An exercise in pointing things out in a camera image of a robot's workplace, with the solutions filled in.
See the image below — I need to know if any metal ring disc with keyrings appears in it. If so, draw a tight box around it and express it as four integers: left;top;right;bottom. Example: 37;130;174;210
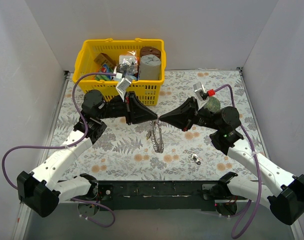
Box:
146;119;164;154

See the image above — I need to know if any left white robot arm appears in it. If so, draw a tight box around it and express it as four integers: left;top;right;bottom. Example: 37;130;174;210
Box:
17;89;157;218

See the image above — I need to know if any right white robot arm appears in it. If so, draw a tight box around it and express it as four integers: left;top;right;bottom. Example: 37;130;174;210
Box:
159;97;304;225

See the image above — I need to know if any green woven ball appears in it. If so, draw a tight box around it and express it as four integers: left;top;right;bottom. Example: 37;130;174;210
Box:
204;96;221;113

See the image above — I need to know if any yellow plastic basket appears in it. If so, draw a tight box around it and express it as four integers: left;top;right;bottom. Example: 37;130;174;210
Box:
73;38;166;106

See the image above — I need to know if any floral patterned mat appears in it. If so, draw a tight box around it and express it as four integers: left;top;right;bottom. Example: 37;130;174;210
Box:
62;69;266;181

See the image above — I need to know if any silver foil bag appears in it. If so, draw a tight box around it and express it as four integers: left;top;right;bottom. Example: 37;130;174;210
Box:
113;50;139;78

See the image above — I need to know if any green snack packet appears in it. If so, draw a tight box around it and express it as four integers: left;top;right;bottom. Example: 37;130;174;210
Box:
95;63;114;81

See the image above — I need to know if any brown cardboard box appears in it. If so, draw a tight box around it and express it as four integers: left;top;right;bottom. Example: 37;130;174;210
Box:
94;52;116;68

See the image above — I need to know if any brown cylinder roll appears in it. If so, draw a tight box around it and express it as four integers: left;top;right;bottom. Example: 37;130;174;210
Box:
140;46;161;59

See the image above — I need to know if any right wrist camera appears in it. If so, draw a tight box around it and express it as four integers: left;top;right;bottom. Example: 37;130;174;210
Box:
193;82;215;109

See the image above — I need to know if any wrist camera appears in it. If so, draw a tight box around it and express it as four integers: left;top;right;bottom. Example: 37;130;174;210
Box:
116;75;133;101
193;82;215;109

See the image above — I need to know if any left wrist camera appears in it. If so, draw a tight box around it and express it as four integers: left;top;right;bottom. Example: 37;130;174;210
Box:
116;75;133;101

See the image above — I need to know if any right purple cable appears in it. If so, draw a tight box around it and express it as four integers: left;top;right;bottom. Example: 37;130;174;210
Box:
213;84;264;240

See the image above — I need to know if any purple cable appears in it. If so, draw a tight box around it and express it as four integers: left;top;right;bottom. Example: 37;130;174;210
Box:
213;84;264;240
1;72;124;228

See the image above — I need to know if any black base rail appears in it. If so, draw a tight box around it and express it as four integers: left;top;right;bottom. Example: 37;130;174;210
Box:
69;178;250;212

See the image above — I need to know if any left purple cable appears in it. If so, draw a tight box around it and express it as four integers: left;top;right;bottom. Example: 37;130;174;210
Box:
1;72;124;228

